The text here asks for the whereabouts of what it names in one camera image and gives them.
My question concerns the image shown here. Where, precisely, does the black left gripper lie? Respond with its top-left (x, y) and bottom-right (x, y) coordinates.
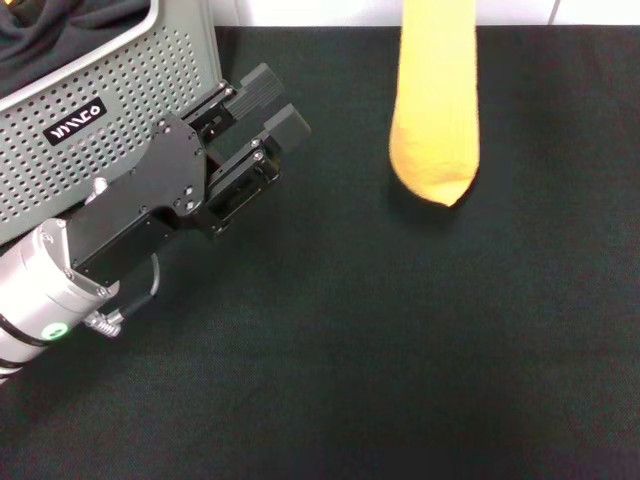
top-left (64, 63), bottom-right (312, 287)

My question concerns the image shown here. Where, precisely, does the yellow towel with black edging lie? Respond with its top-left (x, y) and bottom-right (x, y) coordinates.
top-left (388, 0), bottom-right (481, 209)

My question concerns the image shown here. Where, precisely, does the grey perforated storage box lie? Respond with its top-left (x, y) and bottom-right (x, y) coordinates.
top-left (0, 0), bottom-right (225, 246)

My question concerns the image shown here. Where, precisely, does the black tablecloth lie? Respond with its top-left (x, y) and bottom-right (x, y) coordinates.
top-left (0, 24), bottom-right (640, 480)

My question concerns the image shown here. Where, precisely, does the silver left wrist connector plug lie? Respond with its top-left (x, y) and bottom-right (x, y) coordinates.
top-left (83, 177), bottom-right (110, 206)

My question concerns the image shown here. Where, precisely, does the dark grey crumpled cloth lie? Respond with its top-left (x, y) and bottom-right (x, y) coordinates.
top-left (0, 0), bottom-right (151, 97)

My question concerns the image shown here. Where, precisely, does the black cable with spring connector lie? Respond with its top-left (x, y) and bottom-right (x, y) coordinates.
top-left (82, 253), bottom-right (162, 341)

